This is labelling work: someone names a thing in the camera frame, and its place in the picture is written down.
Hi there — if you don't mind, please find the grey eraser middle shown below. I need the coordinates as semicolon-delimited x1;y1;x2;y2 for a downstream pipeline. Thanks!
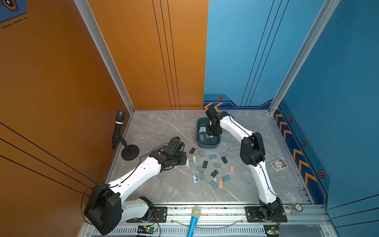
196;166;205;172

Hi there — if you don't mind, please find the grey eraser top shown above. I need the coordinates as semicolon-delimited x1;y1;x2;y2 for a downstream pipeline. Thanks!
198;150;205;157

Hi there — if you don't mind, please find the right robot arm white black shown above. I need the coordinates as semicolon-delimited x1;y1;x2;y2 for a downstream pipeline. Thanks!
206;108;284;223

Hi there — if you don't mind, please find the dark teal storage box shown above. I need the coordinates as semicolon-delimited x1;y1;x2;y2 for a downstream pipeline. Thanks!
196;117;221;149

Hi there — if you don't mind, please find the teal eraser top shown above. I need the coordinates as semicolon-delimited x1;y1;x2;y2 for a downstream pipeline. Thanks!
209;154;217;160

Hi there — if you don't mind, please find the green circuit board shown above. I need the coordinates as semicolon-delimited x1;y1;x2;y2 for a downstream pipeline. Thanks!
264;225;280;237
136;225;157;237

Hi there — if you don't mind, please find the light blue eraser bottom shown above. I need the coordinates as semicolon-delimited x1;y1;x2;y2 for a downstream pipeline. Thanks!
210;180;218;189

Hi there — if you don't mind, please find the clear tape roll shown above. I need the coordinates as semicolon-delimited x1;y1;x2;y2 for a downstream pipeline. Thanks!
287;203;303;214

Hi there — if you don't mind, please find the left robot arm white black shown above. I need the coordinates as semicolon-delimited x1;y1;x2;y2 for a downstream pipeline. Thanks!
83;137;187;236

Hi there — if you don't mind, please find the colourful printed card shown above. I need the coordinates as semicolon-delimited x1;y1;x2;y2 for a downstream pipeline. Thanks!
270;159;288;172

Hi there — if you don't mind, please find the blue handheld microphone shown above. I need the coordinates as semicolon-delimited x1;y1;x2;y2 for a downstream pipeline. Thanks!
187;205;202;237

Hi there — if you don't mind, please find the right green circuit board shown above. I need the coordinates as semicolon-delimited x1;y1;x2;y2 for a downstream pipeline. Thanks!
264;225;280;237

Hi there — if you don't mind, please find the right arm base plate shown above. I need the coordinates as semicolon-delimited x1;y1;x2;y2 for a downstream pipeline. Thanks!
245;206;288;223

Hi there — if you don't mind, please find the black microphone on stand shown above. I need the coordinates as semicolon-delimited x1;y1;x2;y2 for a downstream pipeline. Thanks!
112;110;140;161

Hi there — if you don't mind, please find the left green circuit board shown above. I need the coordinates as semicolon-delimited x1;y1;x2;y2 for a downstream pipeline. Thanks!
136;225;157;237

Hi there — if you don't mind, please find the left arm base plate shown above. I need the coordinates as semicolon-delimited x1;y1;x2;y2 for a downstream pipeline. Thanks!
126;206;168;223

